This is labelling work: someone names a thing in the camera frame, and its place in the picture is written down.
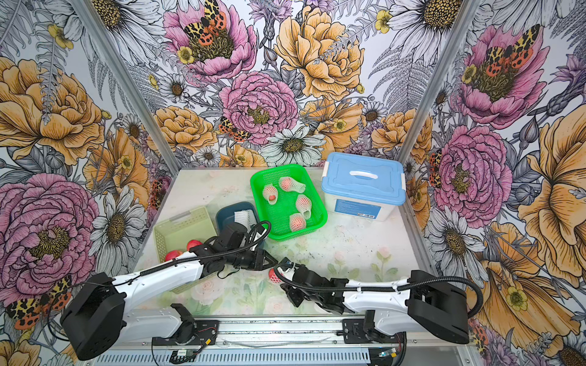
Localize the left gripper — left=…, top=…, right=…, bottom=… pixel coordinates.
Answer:
left=226, top=247, right=278, bottom=272

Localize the bare red apple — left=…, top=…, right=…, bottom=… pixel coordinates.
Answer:
left=186, top=239, right=202, bottom=252
left=165, top=250, right=183, bottom=262

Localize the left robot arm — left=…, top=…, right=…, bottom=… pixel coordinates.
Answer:
left=60, top=221, right=276, bottom=361

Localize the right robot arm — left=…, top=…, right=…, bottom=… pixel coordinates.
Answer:
left=269, top=259, right=484, bottom=345

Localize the dark teal plastic tub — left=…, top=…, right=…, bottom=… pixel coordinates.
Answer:
left=216, top=201, right=259, bottom=232

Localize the bright green plastic basket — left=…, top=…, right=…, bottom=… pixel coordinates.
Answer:
left=250, top=164, right=328, bottom=242

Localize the pale green perforated basket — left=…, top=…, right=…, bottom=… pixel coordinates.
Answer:
left=153, top=205, right=218, bottom=294

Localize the blue lidded storage box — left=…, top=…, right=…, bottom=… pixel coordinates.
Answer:
left=321, top=152, right=407, bottom=221

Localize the aluminium front rail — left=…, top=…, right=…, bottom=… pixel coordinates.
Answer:
left=89, top=316, right=482, bottom=365

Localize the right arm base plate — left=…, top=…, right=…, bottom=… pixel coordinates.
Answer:
left=337, top=319, right=404, bottom=345

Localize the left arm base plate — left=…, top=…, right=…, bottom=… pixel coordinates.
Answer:
left=152, top=320, right=220, bottom=346

